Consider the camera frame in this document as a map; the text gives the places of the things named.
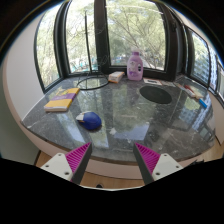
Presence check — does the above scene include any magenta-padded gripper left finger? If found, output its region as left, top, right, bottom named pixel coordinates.
left=40, top=142, right=93, bottom=185

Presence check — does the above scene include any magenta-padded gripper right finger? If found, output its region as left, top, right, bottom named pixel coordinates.
left=133, top=142, right=184, bottom=185

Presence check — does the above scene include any blue and white computer mouse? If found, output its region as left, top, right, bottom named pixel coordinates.
left=75, top=111, right=103, bottom=131

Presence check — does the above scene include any round black mouse pad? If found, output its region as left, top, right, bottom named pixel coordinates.
left=139, top=85, right=173, bottom=105

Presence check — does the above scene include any small blue and white box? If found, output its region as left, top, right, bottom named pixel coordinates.
left=198, top=98, right=208, bottom=109

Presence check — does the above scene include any thin colourful book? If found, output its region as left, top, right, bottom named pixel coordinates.
left=174, top=82, right=196, bottom=98

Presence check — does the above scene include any printed paper leaflet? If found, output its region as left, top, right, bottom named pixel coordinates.
left=162, top=79, right=177, bottom=88

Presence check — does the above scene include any orange and white carton box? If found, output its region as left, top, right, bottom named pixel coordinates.
left=107, top=70, right=125, bottom=84

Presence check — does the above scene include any purple detergent bottle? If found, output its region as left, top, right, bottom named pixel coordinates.
left=126, top=49, right=144, bottom=82

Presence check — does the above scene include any black ring-base wire stand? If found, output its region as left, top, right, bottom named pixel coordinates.
left=75, top=10, right=110, bottom=91

